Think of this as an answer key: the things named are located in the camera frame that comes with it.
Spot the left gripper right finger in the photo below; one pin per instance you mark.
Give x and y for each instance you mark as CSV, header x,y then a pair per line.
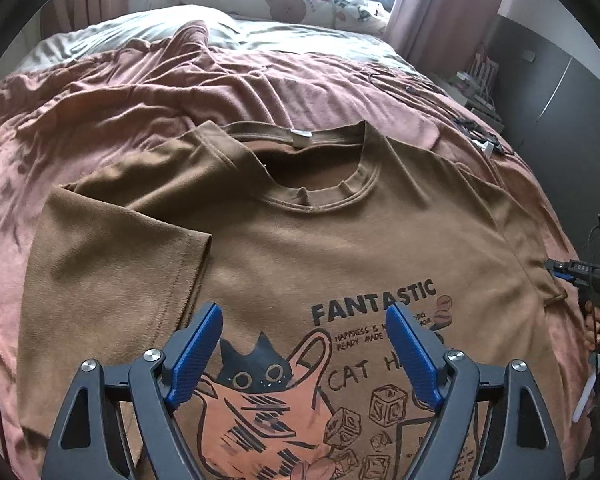
x,y
519,440

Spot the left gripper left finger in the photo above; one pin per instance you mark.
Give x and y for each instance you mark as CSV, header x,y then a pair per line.
x,y
88,439

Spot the brown cat print t-shirt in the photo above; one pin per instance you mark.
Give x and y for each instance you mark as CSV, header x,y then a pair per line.
x,y
304,250

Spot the dark wardrobe doors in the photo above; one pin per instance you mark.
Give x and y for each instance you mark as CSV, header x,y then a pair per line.
x,y
550,106

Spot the white bedside cabinet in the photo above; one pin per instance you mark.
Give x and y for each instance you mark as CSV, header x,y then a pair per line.
x,y
474,87

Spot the pink curtain right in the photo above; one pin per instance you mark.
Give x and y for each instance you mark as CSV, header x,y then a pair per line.
x,y
439,36

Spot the rust pink bed sheet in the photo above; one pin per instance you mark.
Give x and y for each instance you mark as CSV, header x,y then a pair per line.
x,y
62,124

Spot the bear print pillow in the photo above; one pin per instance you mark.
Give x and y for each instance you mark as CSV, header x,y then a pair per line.
x,y
361,16

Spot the grey green duvet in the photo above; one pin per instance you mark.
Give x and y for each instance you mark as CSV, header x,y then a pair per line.
x,y
223,32

